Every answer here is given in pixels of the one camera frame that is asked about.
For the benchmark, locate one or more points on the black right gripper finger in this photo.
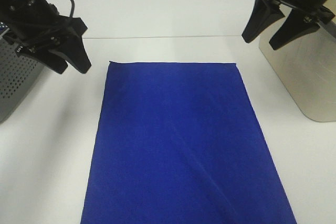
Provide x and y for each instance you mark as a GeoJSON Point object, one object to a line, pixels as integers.
{"type": "Point", "coordinates": [264, 14]}
{"type": "Point", "coordinates": [295, 26]}

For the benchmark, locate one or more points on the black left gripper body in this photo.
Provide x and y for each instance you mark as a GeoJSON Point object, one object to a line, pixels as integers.
{"type": "Point", "coordinates": [38, 24]}

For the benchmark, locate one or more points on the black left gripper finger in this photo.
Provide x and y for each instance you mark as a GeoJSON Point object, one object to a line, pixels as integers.
{"type": "Point", "coordinates": [46, 58]}
{"type": "Point", "coordinates": [72, 51]}

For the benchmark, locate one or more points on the blue microfibre towel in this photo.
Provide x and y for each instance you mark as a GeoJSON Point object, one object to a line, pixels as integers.
{"type": "Point", "coordinates": [180, 143]}

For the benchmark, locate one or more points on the grey perforated plastic basket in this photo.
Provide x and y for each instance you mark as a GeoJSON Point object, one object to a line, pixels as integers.
{"type": "Point", "coordinates": [18, 76]}

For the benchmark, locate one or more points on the beige plastic storage bin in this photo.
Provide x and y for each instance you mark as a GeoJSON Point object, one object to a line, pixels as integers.
{"type": "Point", "coordinates": [306, 67]}

